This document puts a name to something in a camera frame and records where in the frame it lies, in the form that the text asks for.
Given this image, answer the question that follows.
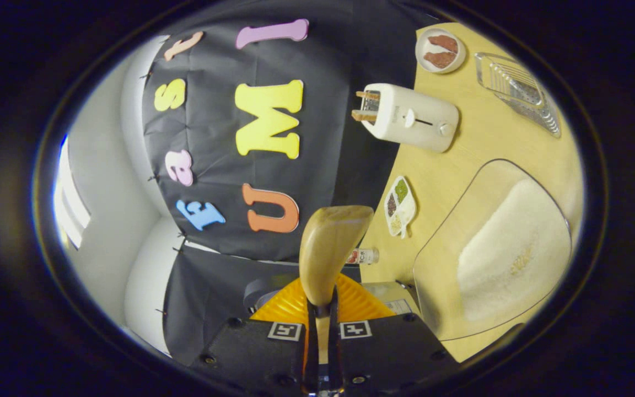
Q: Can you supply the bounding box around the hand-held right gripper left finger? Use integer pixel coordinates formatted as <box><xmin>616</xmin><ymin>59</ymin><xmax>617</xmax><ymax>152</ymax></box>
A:
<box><xmin>188</xmin><ymin>276</ymin><xmax>318</xmax><ymax>395</ymax></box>

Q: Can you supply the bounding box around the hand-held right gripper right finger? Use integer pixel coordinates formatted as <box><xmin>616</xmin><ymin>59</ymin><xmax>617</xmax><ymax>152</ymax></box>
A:
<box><xmin>326</xmin><ymin>273</ymin><xmax>459</xmax><ymax>395</ymax></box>

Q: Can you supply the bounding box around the wooden spoon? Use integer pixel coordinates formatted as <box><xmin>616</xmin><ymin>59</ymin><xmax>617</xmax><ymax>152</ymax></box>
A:
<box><xmin>299</xmin><ymin>205</ymin><xmax>374</xmax><ymax>364</ymax></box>

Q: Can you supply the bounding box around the white rice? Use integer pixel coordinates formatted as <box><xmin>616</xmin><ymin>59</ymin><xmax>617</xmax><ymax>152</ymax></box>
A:
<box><xmin>457</xmin><ymin>179</ymin><xmax>572</xmax><ymax>322</ymax></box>

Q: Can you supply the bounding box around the clear chopstick holder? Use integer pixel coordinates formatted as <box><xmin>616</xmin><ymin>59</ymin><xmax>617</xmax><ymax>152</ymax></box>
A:
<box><xmin>475</xmin><ymin>52</ymin><xmax>562</xmax><ymax>137</ymax></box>

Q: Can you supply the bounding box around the clear plastic rice container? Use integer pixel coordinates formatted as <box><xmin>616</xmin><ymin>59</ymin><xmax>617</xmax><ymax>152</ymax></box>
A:
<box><xmin>412</xmin><ymin>159</ymin><xmax>573</xmax><ymax>341</ymax></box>

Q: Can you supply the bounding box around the small clear bottle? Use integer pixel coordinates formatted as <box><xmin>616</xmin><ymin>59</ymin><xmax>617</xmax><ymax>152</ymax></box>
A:
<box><xmin>346</xmin><ymin>248</ymin><xmax>380</xmax><ymax>265</ymax></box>

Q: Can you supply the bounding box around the white divided condiment dish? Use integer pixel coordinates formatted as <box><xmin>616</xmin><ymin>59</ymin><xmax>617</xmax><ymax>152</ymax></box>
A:
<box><xmin>384</xmin><ymin>175</ymin><xmax>417</xmax><ymax>239</ymax></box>

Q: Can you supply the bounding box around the black backdrop cloth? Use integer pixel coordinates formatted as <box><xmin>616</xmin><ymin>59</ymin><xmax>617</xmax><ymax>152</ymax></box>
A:
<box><xmin>141</xmin><ymin>0</ymin><xmax>450</xmax><ymax>367</ymax></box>

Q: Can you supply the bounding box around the white toaster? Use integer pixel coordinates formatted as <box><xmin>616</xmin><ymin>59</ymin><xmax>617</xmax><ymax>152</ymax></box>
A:
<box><xmin>360</xmin><ymin>83</ymin><xmax>460</xmax><ymax>153</ymax></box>

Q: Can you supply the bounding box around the long ceiling light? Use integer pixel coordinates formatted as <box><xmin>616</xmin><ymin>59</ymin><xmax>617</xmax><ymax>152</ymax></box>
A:
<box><xmin>56</xmin><ymin>138</ymin><xmax>91</xmax><ymax>249</ymax></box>

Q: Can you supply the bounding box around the brown meat piece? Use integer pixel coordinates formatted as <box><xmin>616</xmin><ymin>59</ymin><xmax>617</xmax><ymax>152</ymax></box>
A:
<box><xmin>424</xmin><ymin>51</ymin><xmax>456</xmax><ymax>69</ymax></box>
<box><xmin>428</xmin><ymin>35</ymin><xmax>459</xmax><ymax>53</ymax></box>

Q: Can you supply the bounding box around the white round plate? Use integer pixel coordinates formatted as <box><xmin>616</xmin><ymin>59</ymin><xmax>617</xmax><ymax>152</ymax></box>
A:
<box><xmin>415</xmin><ymin>28</ymin><xmax>467</xmax><ymax>74</ymax></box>

